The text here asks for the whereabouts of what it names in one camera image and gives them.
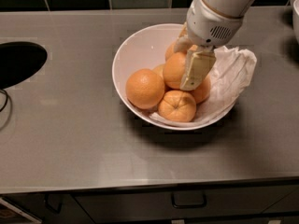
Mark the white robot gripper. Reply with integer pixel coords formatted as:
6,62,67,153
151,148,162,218
173,0,243,91

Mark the white paper napkin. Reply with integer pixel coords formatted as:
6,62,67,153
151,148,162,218
149,47,257,130

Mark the dark drawer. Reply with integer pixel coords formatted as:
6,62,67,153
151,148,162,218
3,193,94,224
76,186,299,223

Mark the black left drawer handle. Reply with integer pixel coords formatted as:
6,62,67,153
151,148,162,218
44,194,63,215

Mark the black drawer handle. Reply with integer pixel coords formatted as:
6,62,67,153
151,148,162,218
171,191,207,209
44,194,63,215

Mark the black centre drawer handle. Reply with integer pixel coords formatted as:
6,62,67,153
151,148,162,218
171,191,207,209

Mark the hidden middle orange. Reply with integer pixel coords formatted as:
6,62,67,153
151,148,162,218
152,64,170,91

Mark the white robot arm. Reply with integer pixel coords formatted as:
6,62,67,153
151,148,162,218
174,0,255,91

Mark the dark left drawer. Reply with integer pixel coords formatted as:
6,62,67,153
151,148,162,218
3,193,94,224

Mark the dark centre drawer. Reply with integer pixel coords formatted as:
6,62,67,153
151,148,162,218
76,186,299,223

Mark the white ceramic bowl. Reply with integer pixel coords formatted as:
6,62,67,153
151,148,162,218
112,23,235,131

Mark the white object at right edge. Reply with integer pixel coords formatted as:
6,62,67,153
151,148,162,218
290,0,299,44

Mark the front orange with navel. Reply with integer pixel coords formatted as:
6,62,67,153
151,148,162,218
158,90,196,122

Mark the black round object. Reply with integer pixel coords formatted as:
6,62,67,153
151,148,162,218
0,41,48,89

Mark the black cable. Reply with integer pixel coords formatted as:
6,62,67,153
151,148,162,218
0,89,9,113

